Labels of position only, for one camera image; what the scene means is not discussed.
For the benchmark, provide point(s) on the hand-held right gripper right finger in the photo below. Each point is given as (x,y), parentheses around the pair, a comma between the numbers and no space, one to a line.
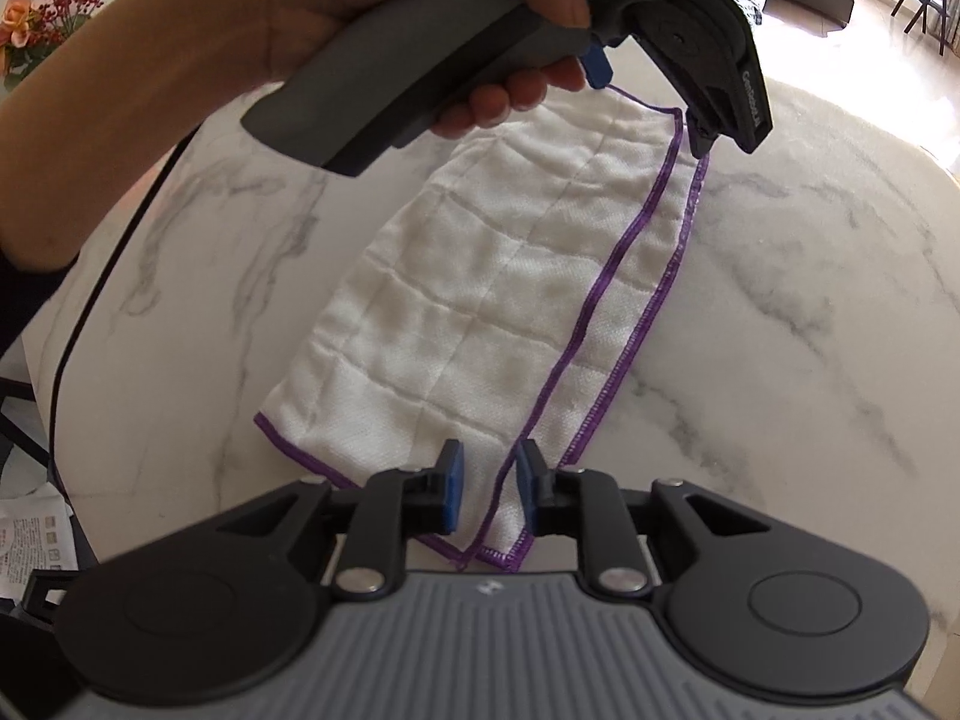
(529,487)

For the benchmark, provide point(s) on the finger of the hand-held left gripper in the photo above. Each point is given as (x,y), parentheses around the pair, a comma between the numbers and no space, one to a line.
(598,66)
(701,136)

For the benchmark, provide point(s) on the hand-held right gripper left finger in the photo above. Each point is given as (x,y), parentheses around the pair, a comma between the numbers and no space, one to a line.
(450,487)

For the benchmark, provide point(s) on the white towel purple trim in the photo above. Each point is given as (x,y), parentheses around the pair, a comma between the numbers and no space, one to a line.
(487,277)

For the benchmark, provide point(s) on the person's left forearm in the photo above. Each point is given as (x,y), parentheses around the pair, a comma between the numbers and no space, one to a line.
(112,127)

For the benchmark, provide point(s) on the orange artificial flowers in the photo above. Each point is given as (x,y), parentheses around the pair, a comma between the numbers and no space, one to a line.
(15,22)

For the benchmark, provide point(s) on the paper sheets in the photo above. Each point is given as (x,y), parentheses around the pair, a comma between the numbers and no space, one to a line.
(34,540)

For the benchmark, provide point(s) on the dark dining chair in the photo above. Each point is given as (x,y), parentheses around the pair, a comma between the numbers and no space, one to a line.
(22,420)

